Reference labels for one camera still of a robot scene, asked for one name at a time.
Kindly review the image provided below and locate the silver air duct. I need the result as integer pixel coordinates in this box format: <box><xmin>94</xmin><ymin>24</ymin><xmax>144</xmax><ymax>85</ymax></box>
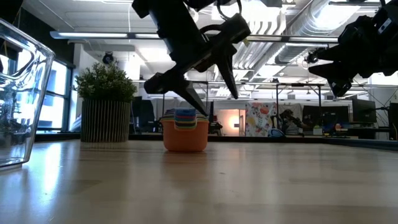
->
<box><xmin>273</xmin><ymin>0</ymin><xmax>361</xmax><ymax>65</ymax></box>

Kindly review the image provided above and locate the black monitor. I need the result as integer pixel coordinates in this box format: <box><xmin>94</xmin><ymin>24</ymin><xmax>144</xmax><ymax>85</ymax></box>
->
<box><xmin>352</xmin><ymin>98</ymin><xmax>377</xmax><ymax>124</ymax></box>

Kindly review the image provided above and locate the orange measuring cup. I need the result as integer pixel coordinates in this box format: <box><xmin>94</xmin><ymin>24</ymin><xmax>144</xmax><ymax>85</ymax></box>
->
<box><xmin>160</xmin><ymin>119</ymin><xmax>210</xmax><ymax>153</ymax></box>

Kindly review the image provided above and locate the yellow measuring cup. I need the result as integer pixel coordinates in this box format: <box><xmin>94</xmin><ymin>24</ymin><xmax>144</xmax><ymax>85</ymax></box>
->
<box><xmin>161</xmin><ymin>116</ymin><xmax>208</xmax><ymax>126</ymax></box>

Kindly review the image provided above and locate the blue white object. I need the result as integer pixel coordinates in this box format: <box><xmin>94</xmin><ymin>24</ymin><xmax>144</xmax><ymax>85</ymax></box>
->
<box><xmin>267</xmin><ymin>128</ymin><xmax>285</xmax><ymax>138</ymax></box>

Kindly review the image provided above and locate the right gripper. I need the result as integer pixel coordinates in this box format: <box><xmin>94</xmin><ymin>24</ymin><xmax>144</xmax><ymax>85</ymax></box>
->
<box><xmin>308</xmin><ymin>16</ymin><xmax>398</xmax><ymax>97</ymax></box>

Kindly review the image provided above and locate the blue measuring cup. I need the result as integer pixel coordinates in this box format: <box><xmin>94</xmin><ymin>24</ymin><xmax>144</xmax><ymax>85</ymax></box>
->
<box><xmin>174</xmin><ymin>107</ymin><xmax>197</xmax><ymax>118</ymax></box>

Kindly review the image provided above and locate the black ceiling rig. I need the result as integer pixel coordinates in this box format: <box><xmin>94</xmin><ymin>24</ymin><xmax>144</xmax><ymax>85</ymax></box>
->
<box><xmin>304</xmin><ymin>46</ymin><xmax>321</xmax><ymax>65</ymax></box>

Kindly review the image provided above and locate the potted plant striped pot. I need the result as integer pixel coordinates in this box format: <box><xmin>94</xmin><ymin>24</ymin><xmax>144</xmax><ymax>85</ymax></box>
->
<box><xmin>75</xmin><ymin>60</ymin><xmax>137</xmax><ymax>143</ymax></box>

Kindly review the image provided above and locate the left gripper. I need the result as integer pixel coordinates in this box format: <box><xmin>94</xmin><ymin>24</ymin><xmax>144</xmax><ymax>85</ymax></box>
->
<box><xmin>132</xmin><ymin>0</ymin><xmax>251</xmax><ymax>117</ymax></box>

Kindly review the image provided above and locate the clear plastic basket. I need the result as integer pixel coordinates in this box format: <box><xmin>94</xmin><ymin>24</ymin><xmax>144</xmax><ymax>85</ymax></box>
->
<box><xmin>0</xmin><ymin>18</ymin><xmax>56</xmax><ymax>170</ymax></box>

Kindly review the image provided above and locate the floral cloth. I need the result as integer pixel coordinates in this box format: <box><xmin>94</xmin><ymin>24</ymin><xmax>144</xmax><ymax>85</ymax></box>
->
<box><xmin>245</xmin><ymin>102</ymin><xmax>278</xmax><ymax>137</ymax></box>

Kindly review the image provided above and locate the grey cloth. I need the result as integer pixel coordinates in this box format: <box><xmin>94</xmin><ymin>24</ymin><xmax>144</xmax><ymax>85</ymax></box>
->
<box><xmin>150</xmin><ymin>98</ymin><xmax>214</xmax><ymax>121</ymax></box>

